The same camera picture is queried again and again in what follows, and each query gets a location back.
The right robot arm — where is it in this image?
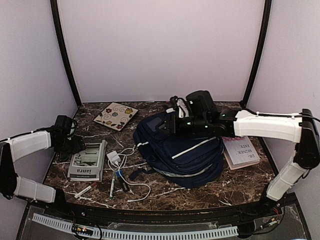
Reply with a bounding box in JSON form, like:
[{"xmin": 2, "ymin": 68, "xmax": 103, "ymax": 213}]
[{"xmin": 156, "ymin": 90, "xmax": 320, "ymax": 217}]

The black frame post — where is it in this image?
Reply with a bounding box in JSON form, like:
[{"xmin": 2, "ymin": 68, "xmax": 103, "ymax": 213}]
[
  {"xmin": 50, "ymin": 0, "xmax": 82, "ymax": 108},
  {"xmin": 239, "ymin": 0, "xmax": 272, "ymax": 108}
]

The green capped white marker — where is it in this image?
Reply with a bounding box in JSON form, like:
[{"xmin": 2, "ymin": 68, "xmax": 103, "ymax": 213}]
[{"xmin": 109, "ymin": 171, "xmax": 116, "ymax": 200}]

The grey ianra booklet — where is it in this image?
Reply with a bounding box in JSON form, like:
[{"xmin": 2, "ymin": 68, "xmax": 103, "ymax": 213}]
[{"xmin": 67, "ymin": 139, "xmax": 108, "ymax": 182}]

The pink flowered white book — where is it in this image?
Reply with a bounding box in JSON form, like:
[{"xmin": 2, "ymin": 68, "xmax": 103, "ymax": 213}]
[{"xmin": 222, "ymin": 136, "xmax": 261, "ymax": 170}]

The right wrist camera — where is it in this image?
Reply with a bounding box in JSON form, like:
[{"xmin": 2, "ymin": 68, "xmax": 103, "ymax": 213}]
[{"xmin": 165, "ymin": 96, "xmax": 190, "ymax": 119}]

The right black frame post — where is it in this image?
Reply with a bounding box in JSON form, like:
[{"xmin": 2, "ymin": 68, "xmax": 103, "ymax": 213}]
[{"xmin": 239, "ymin": 0, "xmax": 272, "ymax": 108}]

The left black frame post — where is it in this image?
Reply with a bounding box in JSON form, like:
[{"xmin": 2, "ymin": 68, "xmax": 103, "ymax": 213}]
[{"xmin": 50, "ymin": 0, "xmax": 82, "ymax": 108}]

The red capped white marker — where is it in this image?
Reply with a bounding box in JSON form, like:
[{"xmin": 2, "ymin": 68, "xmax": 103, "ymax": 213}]
[{"xmin": 74, "ymin": 182, "xmax": 97, "ymax": 199}]

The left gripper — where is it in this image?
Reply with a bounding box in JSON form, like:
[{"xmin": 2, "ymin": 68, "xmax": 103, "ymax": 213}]
[{"xmin": 54, "ymin": 135, "xmax": 86, "ymax": 162}]

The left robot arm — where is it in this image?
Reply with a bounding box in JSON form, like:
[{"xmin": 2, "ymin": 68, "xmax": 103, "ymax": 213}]
[{"xmin": 0, "ymin": 115, "xmax": 86, "ymax": 218}]

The white charger with cable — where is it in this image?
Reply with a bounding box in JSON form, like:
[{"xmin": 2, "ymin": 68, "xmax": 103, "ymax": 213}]
[{"xmin": 106, "ymin": 147, "xmax": 152, "ymax": 203}]

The navy blue student backpack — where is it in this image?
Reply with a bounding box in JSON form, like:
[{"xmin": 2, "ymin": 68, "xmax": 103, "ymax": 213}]
[{"xmin": 133, "ymin": 112, "xmax": 224, "ymax": 189}]

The grey slotted cable duct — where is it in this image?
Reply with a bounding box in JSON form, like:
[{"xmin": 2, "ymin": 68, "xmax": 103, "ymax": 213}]
[{"xmin": 32, "ymin": 213, "xmax": 238, "ymax": 240}]

